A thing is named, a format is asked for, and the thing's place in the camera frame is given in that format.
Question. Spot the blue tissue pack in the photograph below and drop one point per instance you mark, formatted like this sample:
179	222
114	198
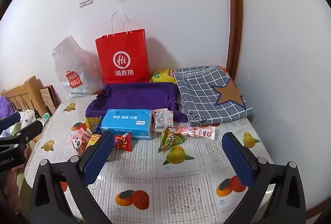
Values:
136	122

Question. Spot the red candy packet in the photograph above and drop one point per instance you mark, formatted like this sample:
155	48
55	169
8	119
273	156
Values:
123	142

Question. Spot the pink yellow snack bag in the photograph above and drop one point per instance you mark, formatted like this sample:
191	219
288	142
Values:
93	140

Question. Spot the pink lollipop candy packet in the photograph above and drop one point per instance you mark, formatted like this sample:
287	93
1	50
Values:
205	132

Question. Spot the patterned brown book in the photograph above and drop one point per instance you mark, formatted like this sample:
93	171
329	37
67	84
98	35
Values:
49	99

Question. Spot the white Miniso plastic bag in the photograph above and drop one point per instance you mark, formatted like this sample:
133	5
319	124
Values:
76	70

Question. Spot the wooden headboard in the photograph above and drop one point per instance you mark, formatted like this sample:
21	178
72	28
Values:
26	96

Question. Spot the panda print snack packet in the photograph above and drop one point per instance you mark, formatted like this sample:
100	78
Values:
79	140

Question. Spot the purple cloth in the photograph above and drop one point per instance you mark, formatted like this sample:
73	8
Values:
5	107

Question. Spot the yellow triangular snack packet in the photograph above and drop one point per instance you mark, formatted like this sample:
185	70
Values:
93	123

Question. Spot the grey plaid folded cloth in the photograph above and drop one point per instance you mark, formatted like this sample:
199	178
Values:
210	96

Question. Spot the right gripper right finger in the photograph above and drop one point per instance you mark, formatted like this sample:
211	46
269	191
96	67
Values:
287	202

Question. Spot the yellow chips bag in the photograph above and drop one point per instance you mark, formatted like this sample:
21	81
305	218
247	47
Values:
163	75

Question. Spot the person's left hand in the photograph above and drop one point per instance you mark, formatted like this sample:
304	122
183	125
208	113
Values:
10	189

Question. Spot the purple towel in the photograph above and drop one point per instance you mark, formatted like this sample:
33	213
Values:
142	95

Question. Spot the brown wooden door frame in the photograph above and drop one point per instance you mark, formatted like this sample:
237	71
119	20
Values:
235	35

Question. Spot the white snack packet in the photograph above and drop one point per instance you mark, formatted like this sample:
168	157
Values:
163	119

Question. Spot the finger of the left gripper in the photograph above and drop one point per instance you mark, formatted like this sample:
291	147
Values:
25	135
9	121

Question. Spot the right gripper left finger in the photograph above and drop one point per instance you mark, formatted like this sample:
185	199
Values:
48	203

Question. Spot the white spotted plush toy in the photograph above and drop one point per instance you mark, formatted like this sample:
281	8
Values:
26	118

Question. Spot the green triangular snack packet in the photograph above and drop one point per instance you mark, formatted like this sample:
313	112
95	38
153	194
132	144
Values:
170	139

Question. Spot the red paper shopping bag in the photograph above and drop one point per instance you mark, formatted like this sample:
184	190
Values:
123	56

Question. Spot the white teal tube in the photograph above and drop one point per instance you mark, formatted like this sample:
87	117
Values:
44	119

